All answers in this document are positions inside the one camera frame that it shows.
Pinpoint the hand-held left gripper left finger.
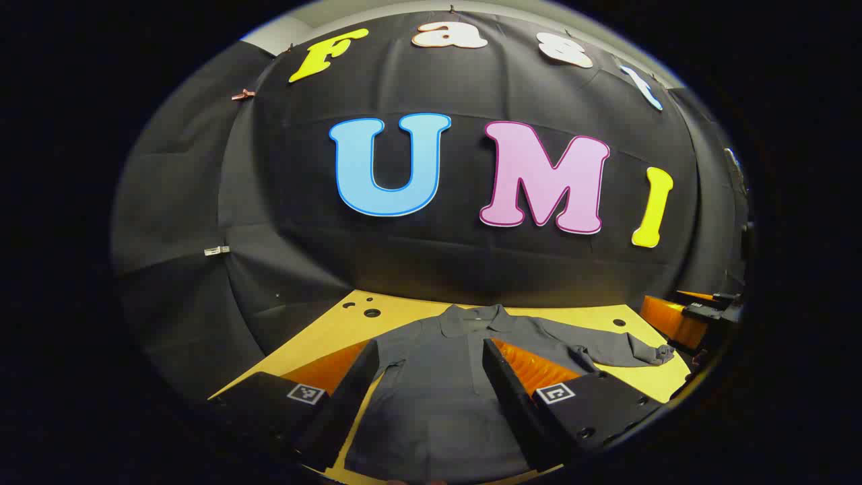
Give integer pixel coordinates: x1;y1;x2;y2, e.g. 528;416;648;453
205;339;381;472

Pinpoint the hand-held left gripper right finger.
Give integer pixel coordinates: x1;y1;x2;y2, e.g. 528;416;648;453
482;337;669;474

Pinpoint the grey long-sleeved shirt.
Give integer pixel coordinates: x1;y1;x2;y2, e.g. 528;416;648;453
343;303;675;483

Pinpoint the black backdrop cloth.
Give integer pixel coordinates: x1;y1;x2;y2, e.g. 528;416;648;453
111;10;752;405

